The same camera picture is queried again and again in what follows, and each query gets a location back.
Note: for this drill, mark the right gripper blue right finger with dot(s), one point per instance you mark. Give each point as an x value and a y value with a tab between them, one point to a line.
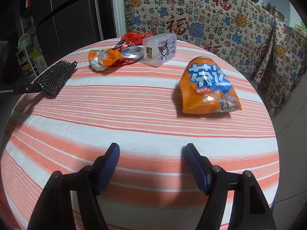
200	167

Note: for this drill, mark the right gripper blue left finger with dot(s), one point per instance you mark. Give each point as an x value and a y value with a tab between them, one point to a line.
105	166

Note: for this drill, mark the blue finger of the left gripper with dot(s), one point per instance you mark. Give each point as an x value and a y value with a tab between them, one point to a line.
27	89

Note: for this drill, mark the black foam net sleeve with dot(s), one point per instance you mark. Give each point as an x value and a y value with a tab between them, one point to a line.
52	80

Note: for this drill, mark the orange white plastic bag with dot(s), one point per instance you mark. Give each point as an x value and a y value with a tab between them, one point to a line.
100	60

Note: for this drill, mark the orange Fanta snack bag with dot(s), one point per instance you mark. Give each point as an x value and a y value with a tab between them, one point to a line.
205	89

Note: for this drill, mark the crushed red soda can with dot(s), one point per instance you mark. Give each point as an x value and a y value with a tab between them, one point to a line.
130	55

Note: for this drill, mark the red plastic bag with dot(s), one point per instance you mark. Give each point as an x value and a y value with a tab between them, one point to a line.
136	38

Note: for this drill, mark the clear Kuromi plastic box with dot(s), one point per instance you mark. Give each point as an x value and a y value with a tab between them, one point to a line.
159	49

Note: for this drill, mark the white kitchen cabinets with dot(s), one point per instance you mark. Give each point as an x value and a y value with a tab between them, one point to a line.
290	128

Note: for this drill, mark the yellow cardboard box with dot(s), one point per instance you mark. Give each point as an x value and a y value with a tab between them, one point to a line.
39	60

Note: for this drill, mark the white storage rack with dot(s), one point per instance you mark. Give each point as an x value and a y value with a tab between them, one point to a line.
27	64

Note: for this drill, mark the striped orange white tablecloth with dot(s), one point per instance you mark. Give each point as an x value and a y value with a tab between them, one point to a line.
139	108

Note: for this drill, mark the dark grey refrigerator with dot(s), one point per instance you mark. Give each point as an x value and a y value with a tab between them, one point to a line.
63	26

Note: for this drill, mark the patterned fu character blanket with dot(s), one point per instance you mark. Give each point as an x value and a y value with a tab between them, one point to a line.
268	52

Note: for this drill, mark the steel pot with lid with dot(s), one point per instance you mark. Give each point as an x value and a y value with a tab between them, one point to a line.
273	10

